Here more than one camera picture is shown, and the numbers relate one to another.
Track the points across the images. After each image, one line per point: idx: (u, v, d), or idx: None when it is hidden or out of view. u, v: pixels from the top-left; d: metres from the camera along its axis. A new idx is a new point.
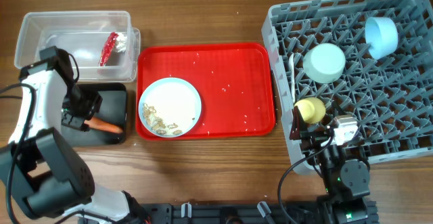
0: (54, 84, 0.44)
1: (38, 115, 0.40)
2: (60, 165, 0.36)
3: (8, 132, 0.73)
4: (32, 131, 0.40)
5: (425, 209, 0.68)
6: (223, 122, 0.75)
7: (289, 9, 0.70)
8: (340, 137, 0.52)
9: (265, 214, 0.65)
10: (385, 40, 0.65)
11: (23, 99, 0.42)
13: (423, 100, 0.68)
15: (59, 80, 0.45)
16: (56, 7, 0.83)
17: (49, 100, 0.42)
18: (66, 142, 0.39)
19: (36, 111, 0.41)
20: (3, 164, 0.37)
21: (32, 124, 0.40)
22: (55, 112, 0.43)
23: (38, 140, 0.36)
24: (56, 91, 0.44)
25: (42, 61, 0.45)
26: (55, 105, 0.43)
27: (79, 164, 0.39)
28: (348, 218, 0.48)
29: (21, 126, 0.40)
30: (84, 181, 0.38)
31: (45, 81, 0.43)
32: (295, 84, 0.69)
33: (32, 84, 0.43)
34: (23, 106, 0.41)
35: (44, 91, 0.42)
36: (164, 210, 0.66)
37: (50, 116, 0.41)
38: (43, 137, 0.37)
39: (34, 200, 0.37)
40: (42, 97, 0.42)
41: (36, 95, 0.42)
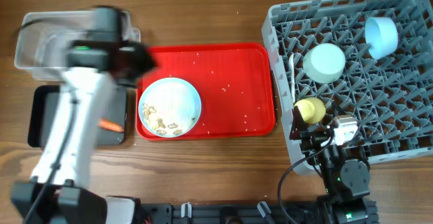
0: (97, 99, 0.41)
1: (70, 150, 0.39)
2: (76, 219, 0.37)
3: (7, 132, 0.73)
4: (57, 176, 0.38)
5: (425, 209, 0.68)
6: (223, 122, 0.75)
7: (289, 9, 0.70)
8: (340, 137, 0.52)
9: (265, 214, 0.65)
10: (385, 40, 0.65)
11: (63, 108, 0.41)
13: (423, 100, 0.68)
15: (104, 87, 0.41)
16: (56, 7, 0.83)
17: (87, 123, 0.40)
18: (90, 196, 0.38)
19: (70, 141, 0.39)
20: (24, 202, 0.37)
21: (61, 160, 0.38)
22: (91, 139, 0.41)
23: (62, 196, 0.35)
24: (98, 110, 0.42)
25: (101, 46, 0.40)
26: (92, 126, 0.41)
27: (97, 206, 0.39)
28: (348, 219, 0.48)
29: (53, 155, 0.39)
30: (97, 222, 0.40)
31: (90, 95, 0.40)
32: (295, 84, 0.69)
33: (77, 89, 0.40)
34: (62, 114, 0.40)
35: (84, 114, 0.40)
36: (164, 210, 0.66)
37: (82, 152, 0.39)
38: (69, 193, 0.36)
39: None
40: (80, 122, 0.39)
41: (76, 112, 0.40)
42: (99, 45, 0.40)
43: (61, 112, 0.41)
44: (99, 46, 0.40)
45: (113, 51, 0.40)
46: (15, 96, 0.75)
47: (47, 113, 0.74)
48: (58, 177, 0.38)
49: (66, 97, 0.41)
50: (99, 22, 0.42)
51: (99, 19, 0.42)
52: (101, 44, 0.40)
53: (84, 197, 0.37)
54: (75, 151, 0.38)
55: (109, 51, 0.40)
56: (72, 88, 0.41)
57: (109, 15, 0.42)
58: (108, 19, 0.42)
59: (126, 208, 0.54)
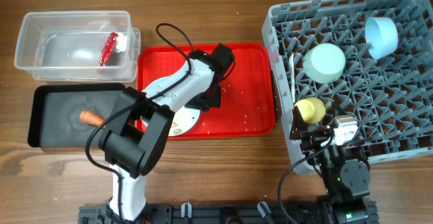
0: (201, 82, 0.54)
1: (173, 93, 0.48)
2: (151, 141, 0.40)
3: (7, 132, 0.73)
4: (159, 101, 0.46)
5: (425, 209, 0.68)
6: (224, 121, 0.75)
7: (289, 9, 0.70)
8: (340, 137, 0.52)
9: (265, 214, 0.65)
10: (385, 40, 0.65)
11: (179, 71, 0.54)
13: (423, 100, 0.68)
15: (208, 81, 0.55)
16: (56, 6, 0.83)
17: (189, 89, 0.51)
18: (168, 132, 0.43)
19: (175, 90, 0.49)
20: (124, 102, 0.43)
21: (166, 95, 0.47)
22: (182, 103, 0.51)
23: (158, 112, 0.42)
24: (195, 89, 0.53)
25: (212, 61, 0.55)
26: (189, 95, 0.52)
27: (160, 149, 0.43)
28: (348, 219, 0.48)
29: (160, 89, 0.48)
30: (150, 164, 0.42)
31: (200, 75, 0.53)
32: (294, 84, 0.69)
33: (195, 68, 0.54)
34: (176, 74, 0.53)
35: (192, 82, 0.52)
36: (164, 210, 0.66)
37: (178, 101, 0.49)
38: (162, 114, 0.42)
39: (113, 139, 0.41)
40: (186, 85, 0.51)
41: (189, 78, 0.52)
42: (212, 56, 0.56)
43: (176, 73, 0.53)
44: (213, 59, 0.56)
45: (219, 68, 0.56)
46: (15, 97, 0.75)
47: (47, 114, 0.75)
48: (160, 100, 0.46)
49: (184, 67, 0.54)
50: (222, 51, 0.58)
51: (220, 51, 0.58)
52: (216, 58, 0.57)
53: (167, 127, 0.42)
54: (176, 95, 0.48)
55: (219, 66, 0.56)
56: (193, 66, 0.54)
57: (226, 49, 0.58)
58: (220, 49, 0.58)
59: (140, 202, 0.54)
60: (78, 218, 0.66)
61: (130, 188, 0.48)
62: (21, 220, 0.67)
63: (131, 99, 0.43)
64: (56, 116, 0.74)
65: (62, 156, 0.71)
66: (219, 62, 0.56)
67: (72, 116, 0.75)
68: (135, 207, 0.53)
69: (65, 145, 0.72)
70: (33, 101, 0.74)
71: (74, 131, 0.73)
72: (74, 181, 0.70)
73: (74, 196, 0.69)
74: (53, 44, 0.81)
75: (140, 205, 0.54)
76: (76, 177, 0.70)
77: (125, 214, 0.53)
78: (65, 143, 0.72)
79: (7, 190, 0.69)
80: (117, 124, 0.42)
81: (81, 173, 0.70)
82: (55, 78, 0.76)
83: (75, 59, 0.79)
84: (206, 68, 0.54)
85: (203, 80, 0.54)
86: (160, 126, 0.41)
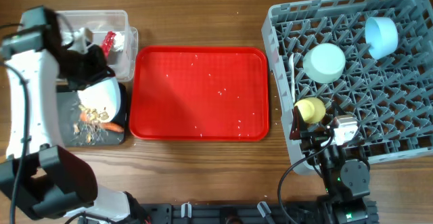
0: (47, 70, 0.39)
1: (35, 122, 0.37)
2: (63, 180, 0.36)
3: (7, 132, 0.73)
4: (32, 147, 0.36)
5: (425, 209, 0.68)
6: (217, 124, 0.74)
7: (289, 8, 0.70)
8: (340, 137, 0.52)
9: (265, 214, 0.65)
10: (385, 40, 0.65)
11: (13, 91, 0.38)
13: (423, 100, 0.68)
15: (51, 60, 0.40)
16: (55, 6, 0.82)
17: (44, 91, 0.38)
18: (69, 154, 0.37)
19: (33, 114, 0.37)
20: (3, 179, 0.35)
21: (30, 135, 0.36)
22: (54, 111, 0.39)
23: (42, 153, 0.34)
24: (49, 90, 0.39)
25: (28, 32, 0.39)
26: (51, 94, 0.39)
27: (81, 169, 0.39)
28: (348, 219, 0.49)
29: (18, 135, 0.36)
30: (88, 186, 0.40)
31: (36, 71, 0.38)
32: (294, 84, 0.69)
33: (22, 70, 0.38)
34: (14, 97, 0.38)
35: (37, 92, 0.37)
36: (164, 210, 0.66)
37: (49, 120, 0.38)
38: (44, 154, 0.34)
39: (38, 208, 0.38)
40: (33, 99, 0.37)
41: (28, 87, 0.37)
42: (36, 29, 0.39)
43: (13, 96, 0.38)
44: (28, 32, 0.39)
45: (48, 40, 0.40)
46: None
47: None
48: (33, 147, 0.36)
49: (15, 76, 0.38)
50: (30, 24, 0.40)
51: (29, 16, 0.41)
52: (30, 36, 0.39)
53: (63, 155, 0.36)
54: (40, 120, 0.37)
55: (44, 34, 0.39)
56: (17, 69, 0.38)
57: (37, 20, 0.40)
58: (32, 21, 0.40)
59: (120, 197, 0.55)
60: (78, 218, 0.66)
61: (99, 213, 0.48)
62: (21, 220, 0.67)
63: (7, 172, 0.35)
64: None
65: None
66: (44, 33, 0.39)
67: (72, 116, 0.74)
68: (120, 208, 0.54)
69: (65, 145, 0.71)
70: None
71: (74, 130, 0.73)
72: None
73: None
74: None
75: (123, 201, 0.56)
76: None
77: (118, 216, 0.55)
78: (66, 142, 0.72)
79: None
80: (28, 198, 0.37)
81: None
82: None
83: None
84: (34, 55, 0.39)
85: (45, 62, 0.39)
86: (55, 164, 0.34)
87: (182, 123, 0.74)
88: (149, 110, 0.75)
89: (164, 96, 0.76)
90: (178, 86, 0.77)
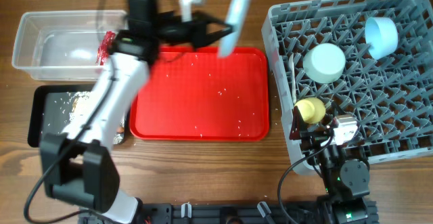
0: (133, 79, 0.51)
1: (101, 116, 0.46)
2: (92, 182, 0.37)
3: (9, 132, 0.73)
4: (86, 137, 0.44)
5: (425, 209, 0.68)
6: (216, 124, 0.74)
7: (288, 9, 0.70)
8: (340, 137, 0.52)
9: (265, 214, 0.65)
10: (385, 41, 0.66)
11: (100, 80, 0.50)
13: (423, 100, 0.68)
15: (142, 70, 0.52)
16: (55, 7, 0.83)
17: (120, 101, 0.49)
18: (108, 161, 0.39)
19: (103, 110, 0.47)
20: (47, 154, 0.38)
21: (91, 125, 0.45)
22: (116, 114, 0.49)
23: (87, 154, 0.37)
24: (126, 95, 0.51)
25: (134, 42, 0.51)
26: (122, 103, 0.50)
27: (110, 178, 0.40)
28: (348, 219, 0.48)
29: (82, 122, 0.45)
30: (109, 197, 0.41)
31: (126, 76, 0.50)
32: (295, 84, 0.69)
33: (118, 68, 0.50)
34: (100, 86, 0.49)
35: (118, 93, 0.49)
36: (164, 210, 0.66)
37: (108, 126, 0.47)
38: (93, 153, 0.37)
39: (61, 191, 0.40)
40: (111, 97, 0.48)
41: (114, 84, 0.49)
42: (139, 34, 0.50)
43: (99, 84, 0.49)
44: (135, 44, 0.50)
45: (151, 2, 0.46)
46: (15, 96, 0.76)
47: (47, 114, 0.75)
48: (86, 136, 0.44)
49: (106, 72, 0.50)
50: (134, 13, 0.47)
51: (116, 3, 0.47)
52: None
53: (105, 162, 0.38)
54: (105, 117, 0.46)
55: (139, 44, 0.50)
56: (115, 66, 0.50)
57: (142, 1, 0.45)
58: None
59: (130, 204, 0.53)
60: (78, 218, 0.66)
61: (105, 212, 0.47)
62: (24, 220, 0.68)
63: (54, 150, 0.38)
64: (55, 116, 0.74)
65: None
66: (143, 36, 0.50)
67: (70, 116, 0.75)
68: (127, 213, 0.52)
69: None
70: (34, 100, 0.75)
71: None
72: None
73: None
74: (51, 44, 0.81)
75: (132, 208, 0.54)
76: None
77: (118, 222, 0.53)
78: None
79: (7, 190, 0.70)
80: (55, 178, 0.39)
81: None
82: (55, 78, 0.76)
83: (72, 59, 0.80)
84: (132, 64, 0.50)
85: (137, 5, 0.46)
86: (95, 166, 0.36)
87: (181, 123, 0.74)
88: (149, 109, 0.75)
89: (164, 95, 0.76)
90: (180, 86, 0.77)
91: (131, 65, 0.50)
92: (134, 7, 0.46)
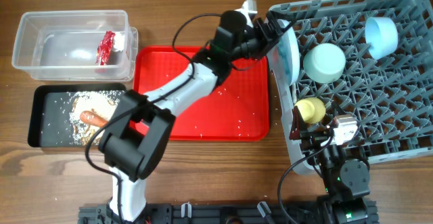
0: (206, 84, 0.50)
1: (175, 96, 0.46)
2: (150, 143, 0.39)
3: (9, 132, 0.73)
4: (160, 104, 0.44)
5: (425, 209, 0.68)
6: (216, 124, 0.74)
7: (289, 9, 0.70)
8: (340, 137, 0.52)
9: (265, 214, 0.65)
10: (385, 40, 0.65)
11: (181, 75, 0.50)
13: (423, 100, 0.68)
15: (213, 83, 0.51)
16: (55, 7, 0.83)
17: (189, 96, 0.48)
18: (168, 135, 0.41)
19: (177, 93, 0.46)
20: (126, 106, 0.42)
21: (166, 99, 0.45)
22: (180, 109, 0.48)
23: (158, 118, 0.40)
24: (192, 97, 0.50)
25: (214, 62, 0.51)
26: (187, 101, 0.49)
27: (160, 151, 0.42)
28: (348, 218, 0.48)
29: (160, 94, 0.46)
30: (149, 168, 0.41)
31: (203, 79, 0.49)
32: (295, 84, 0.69)
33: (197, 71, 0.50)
34: (178, 78, 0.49)
35: (192, 88, 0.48)
36: (164, 210, 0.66)
37: (179, 106, 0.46)
38: (162, 118, 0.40)
39: (116, 143, 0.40)
40: (187, 89, 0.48)
41: (191, 81, 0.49)
42: (217, 57, 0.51)
43: (177, 78, 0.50)
44: (214, 63, 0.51)
45: (237, 40, 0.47)
46: (15, 96, 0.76)
47: (47, 114, 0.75)
48: (162, 104, 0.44)
49: (187, 70, 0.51)
50: (219, 42, 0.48)
51: (229, 19, 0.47)
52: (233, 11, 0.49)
53: (168, 132, 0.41)
54: (178, 99, 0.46)
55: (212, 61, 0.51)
56: (197, 70, 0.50)
57: (227, 38, 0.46)
58: (226, 17, 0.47)
59: (140, 202, 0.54)
60: (78, 218, 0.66)
61: (132, 189, 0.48)
62: (23, 220, 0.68)
63: (132, 104, 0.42)
64: (56, 117, 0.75)
65: (62, 156, 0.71)
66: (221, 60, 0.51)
67: (70, 116, 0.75)
68: (136, 206, 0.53)
69: (64, 145, 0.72)
70: (34, 101, 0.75)
71: (74, 130, 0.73)
72: (74, 181, 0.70)
73: (75, 196, 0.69)
74: (51, 44, 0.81)
75: (139, 206, 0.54)
76: (76, 178, 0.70)
77: (125, 215, 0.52)
78: (65, 142, 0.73)
79: (7, 190, 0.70)
80: (118, 128, 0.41)
81: (81, 172, 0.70)
82: (55, 78, 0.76)
83: (72, 59, 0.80)
84: (210, 72, 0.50)
85: (221, 37, 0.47)
86: (161, 128, 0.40)
87: (182, 122, 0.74)
88: None
89: None
90: None
91: (207, 74, 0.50)
92: (220, 37, 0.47)
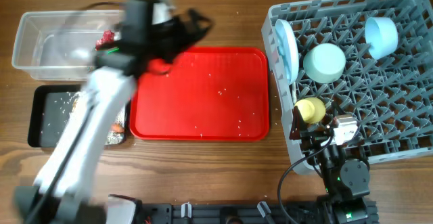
0: (120, 93, 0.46)
1: (81, 139, 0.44)
2: (71, 210, 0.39)
3: (9, 132, 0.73)
4: (60, 184, 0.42)
5: (425, 209, 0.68)
6: (216, 124, 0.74)
7: (289, 8, 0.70)
8: (340, 137, 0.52)
9: (265, 213, 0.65)
10: (385, 40, 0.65)
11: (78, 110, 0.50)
13: (423, 100, 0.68)
15: (130, 84, 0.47)
16: (55, 6, 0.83)
17: (101, 127, 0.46)
18: (86, 199, 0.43)
19: (84, 135, 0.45)
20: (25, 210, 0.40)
21: (74, 147, 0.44)
22: (102, 138, 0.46)
23: (66, 202, 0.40)
24: (109, 123, 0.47)
25: (121, 57, 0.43)
26: (105, 129, 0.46)
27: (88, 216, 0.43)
28: (348, 218, 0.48)
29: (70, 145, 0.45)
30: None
31: (109, 99, 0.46)
32: (295, 84, 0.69)
33: (95, 94, 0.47)
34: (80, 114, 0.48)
35: (98, 118, 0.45)
36: (164, 210, 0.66)
37: (92, 147, 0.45)
38: (71, 201, 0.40)
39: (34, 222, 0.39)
40: (95, 123, 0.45)
41: (94, 112, 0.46)
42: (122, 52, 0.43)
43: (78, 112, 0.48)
44: (123, 54, 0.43)
45: (153, 9, 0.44)
46: (15, 96, 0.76)
47: (47, 115, 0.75)
48: (71, 162, 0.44)
49: (90, 91, 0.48)
50: (129, 18, 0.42)
51: (133, 3, 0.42)
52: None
53: (82, 210, 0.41)
54: (88, 140, 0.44)
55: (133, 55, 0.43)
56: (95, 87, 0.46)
57: (140, 7, 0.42)
58: (141, 3, 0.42)
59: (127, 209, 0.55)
60: None
61: None
62: None
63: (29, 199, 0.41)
64: (56, 117, 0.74)
65: None
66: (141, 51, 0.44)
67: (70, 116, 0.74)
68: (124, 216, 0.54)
69: None
70: (34, 101, 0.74)
71: None
72: None
73: None
74: (51, 44, 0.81)
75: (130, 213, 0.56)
76: None
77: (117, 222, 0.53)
78: None
79: (6, 190, 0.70)
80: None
81: None
82: (55, 78, 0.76)
83: (72, 59, 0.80)
84: (116, 77, 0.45)
85: (132, 8, 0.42)
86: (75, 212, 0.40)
87: (181, 122, 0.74)
88: (149, 110, 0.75)
89: (165, 93, 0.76)
90: (180, 86, 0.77)
91: (112, 83, 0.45)
92: (130, 10, 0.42)
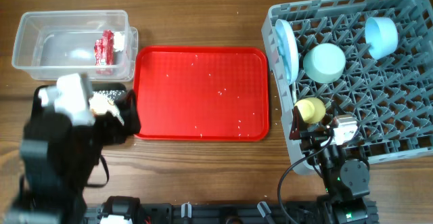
0: None
1: None
2: None
3: (9, 132, 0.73)
4: None
5: (425, 209, 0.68)
6: (216, 124, 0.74)
7: (289, 8, 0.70)
8: (340, 137, 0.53)
9: (265, 214, 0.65)
10: (385, 41, 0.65)
11: None
13: (423, 100, 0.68)
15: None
16: (55, 7, 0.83)
17: None
18: None
19: None
20: None
21: None
22: None
23: None
24: None
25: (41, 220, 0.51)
26: None
27: None
28: (348, 218, 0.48)
29: None
30: None
31: None
32: (295, 84, 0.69)
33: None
34: None
35: None
36: (164, 210, 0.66)
37: None
38: None
39: None
40: None
41: None
42: (41, 195, 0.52)
43: None
44: (42, 214, 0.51)
45: (53, 147, 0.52)
46: (15, 96, 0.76)
47: None
48: None
49: None
50: (33, 167, 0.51)
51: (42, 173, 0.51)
52: (30, 137, 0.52)
53: None
54: None
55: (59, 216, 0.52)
56: None
57: (47, 156, 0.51)
58: (52, 163, 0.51)
59: None
60: None
61: None
62: None
63: None
64: None
65: None
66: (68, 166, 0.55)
67: None
68: None
69: None
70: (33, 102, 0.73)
71: None
72: None
73: None
74: (51, 44, 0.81)
75: None
76: None
77: None
78: None
79: (6, 190, 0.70)
80: None
81: None
82: (55, 78, 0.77)
83: (72, 59, 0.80)
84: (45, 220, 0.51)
85: (29, 151, 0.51)
86: None
87: (181, 123, 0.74)
88: (149, 110, 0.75)
89: (165, 93, 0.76)
90: (180, 86, 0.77)
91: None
92: (41, 177, 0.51)
